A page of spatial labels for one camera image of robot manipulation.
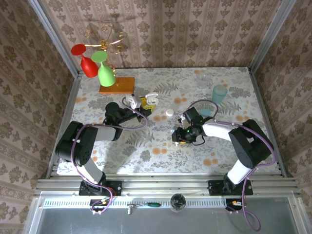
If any red plastic wine glass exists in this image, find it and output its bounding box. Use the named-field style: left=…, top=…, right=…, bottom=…
left=71, top=43, right=99, bottom=78

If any black power connector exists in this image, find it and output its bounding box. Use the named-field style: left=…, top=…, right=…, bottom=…
left=225, top=198, right=244, bottom=212
left=90, top=198, right=110, bottom=208

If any gold wire rack wooden base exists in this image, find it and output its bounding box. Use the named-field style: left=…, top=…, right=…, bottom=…
left=83, top=25, right=136, bottom=95

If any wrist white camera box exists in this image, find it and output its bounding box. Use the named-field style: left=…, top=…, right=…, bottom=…
left=125, top=94, right=142, bottom=110
left=178, top=114, right=190, bottom=129

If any clear glass cup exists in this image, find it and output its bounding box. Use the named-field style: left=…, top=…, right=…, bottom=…
left=196, top=73, right=212, bottom=89

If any white slotted cable duct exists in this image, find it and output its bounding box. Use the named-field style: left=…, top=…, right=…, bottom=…
left=42, top=197, right=246, bottom=208

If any green handled screwdriver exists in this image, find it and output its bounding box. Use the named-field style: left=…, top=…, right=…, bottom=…
left=126, top=202, right=161, bottom=215

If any grey metal sheet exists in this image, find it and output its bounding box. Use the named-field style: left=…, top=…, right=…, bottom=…
left=24, top=195, right=308, bottom=234

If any aluminium side rail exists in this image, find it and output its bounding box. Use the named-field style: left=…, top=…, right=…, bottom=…
left=248, top=69, right=289, bottom=178
left=45, top=72, right=82, bottom=180

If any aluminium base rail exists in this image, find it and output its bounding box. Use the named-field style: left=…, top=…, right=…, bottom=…
left=34, top=173, right=302, bottom=197

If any round glass jar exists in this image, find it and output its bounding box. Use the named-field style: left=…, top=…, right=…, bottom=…
left=170, top=194, right=187, bottom=213

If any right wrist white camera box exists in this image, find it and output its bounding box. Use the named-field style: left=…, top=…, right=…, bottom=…
left=178, top=114, right=190, bottom=129

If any aluminium frame post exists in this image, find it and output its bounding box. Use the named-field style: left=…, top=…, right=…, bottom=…
left=28, top=0, right=83, bottom=78
left=248, top=0, right=298, bottom=73

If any green plastic wine glass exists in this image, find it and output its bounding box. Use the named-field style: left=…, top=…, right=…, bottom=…
left=91, top=50, right=117, bottom=87

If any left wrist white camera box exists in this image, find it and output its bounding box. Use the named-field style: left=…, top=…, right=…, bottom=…
left=125, top=94, right=142, bottom=110

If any teal frosted cup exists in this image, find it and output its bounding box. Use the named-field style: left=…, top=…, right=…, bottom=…
left=211, top=85, right=229, bottom=104

